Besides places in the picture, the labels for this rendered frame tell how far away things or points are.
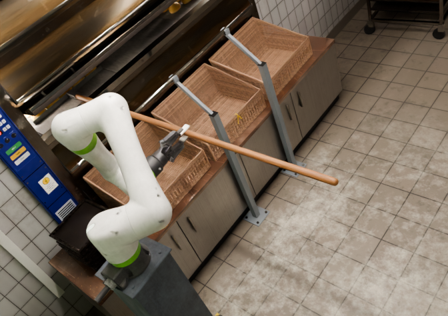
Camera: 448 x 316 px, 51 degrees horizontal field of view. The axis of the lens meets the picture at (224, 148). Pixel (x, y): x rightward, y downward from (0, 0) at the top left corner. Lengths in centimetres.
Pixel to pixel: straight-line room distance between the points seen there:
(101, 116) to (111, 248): 46
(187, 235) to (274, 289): 62
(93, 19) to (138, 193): 140
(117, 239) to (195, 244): 139
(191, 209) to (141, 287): 115
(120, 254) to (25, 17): 137
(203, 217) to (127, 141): 136
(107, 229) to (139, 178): 20
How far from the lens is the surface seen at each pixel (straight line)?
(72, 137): 174
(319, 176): 178
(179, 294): 193
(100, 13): 281
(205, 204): 289
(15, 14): 257
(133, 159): 164
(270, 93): 301
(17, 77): 261
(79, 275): 281
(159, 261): 176
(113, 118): 169
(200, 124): 323
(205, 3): 332
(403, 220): 312
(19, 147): 265
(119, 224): 161
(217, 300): 304
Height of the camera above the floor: 252
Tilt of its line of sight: 40 degrees down
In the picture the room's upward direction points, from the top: 23 degrees counter-clockwise
